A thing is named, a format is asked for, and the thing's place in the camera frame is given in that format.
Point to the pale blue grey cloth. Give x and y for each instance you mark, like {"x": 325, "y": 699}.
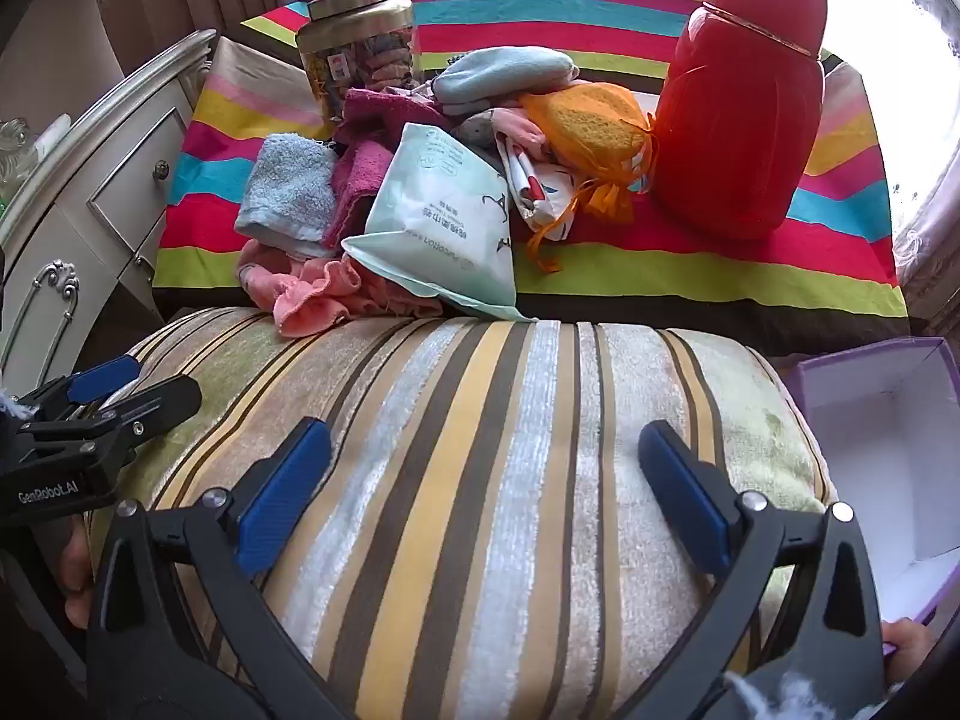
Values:
{"x": 495, "y": 75}

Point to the person's left hand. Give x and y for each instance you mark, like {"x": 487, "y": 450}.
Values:
{"x": 76, "y": 577}

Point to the light blue towel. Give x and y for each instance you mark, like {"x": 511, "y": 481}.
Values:
{"x": 289, "y": 187}

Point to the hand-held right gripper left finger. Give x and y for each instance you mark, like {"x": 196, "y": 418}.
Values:
{"x": 285, "y": 495}

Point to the colourful striped bedsheet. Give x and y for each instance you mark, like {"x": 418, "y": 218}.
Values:
{"x": 675, "y": 270}

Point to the person's right hand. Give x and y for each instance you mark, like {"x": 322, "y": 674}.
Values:
{"x": 909, "y": 645}

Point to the beige striped plush cushion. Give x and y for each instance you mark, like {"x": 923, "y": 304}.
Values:
{"x": 487, "y": 502}

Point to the grey dotted cloth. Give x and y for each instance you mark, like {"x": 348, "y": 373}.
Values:
{"x": 476, "y": 127}

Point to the orange mesh bag with sponge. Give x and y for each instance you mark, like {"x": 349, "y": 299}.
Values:
{"x": 592, "y": 124}

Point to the red thermos flask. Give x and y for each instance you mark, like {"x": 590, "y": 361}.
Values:
{"x": 727, "y": 127}

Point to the white ornate nightstand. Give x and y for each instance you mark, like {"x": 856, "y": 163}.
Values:
{"x": 97, "y": 202}

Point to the white red-dotted cloth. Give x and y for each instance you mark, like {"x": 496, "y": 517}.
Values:
{"x": 532, "y": 187}

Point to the glass jar with gold lid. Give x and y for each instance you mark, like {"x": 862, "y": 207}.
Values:
{"x": 352, "y": 52}

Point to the pink fleece cloth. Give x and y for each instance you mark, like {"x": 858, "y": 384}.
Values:
{"x": 315, "y": 300}

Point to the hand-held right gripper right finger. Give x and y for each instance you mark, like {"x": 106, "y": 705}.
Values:
{"x": 686, "y": 495}

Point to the purple cardboard box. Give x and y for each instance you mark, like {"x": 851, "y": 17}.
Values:
{"x": 885, "y": 465}

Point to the clear glass item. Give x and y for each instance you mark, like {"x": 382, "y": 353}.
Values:
{"x": 15, "y": 146}

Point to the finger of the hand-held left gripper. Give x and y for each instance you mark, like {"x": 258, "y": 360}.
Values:
{"x": 150, "y": 409}
{"x": 105, "y": 379}

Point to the salmon pink cloth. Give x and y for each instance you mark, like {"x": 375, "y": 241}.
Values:
{"x": 517, "y": 131}

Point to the magenta towel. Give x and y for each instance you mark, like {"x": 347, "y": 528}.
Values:
{"x": 360, "y": 165}

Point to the mint green wipes packet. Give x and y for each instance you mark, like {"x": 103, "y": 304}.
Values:
{"x": 442, "y": 217}

